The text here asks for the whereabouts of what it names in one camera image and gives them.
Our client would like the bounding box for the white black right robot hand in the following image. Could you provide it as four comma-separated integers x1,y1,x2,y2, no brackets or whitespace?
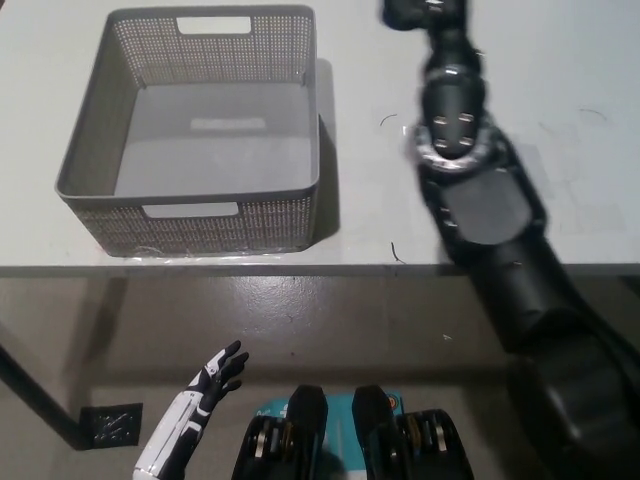
378,0,470,31

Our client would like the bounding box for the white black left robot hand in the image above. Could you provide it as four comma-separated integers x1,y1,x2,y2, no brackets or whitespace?
130,340,250,480

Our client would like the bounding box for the black table foot plate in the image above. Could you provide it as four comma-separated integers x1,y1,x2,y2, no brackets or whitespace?
79,402,144,449

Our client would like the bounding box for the black metal table leg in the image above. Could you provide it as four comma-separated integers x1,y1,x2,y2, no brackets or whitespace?
0,342,85,449

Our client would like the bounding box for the black teal robot body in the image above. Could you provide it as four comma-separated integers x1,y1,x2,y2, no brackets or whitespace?
232,383,474,480

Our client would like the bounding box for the grey perforated plastic basket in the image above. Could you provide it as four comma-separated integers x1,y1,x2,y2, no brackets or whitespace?
53,4,321,257

